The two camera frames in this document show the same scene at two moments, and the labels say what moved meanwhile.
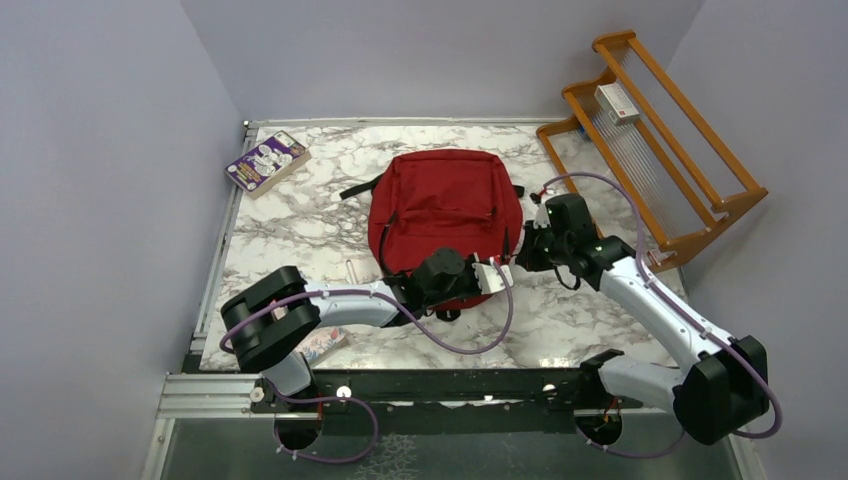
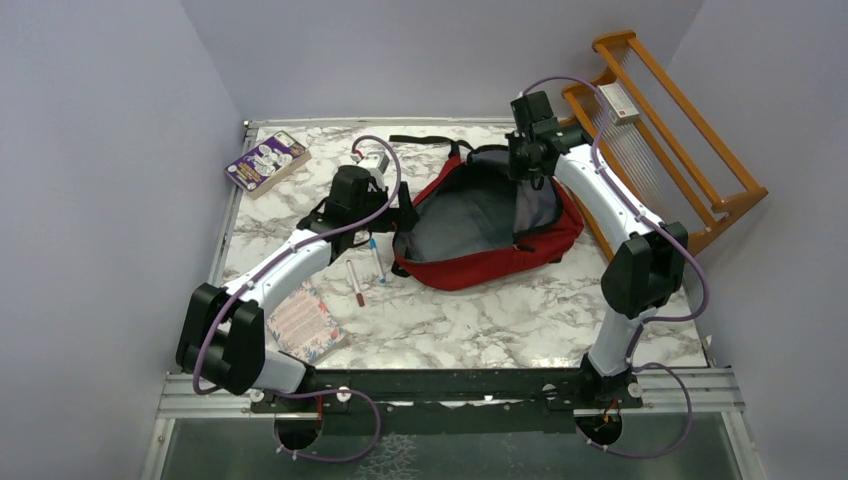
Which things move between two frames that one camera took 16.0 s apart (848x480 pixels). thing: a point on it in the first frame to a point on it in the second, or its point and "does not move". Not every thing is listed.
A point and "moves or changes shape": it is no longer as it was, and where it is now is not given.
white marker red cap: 350,272 does not move
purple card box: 260,167 does not move
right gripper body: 545,250 to 518,158
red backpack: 460,200 moves or changes shape
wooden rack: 659,181 does not move
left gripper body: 479,271 to 380,186
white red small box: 613,99 does not move
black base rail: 443,402 does not move
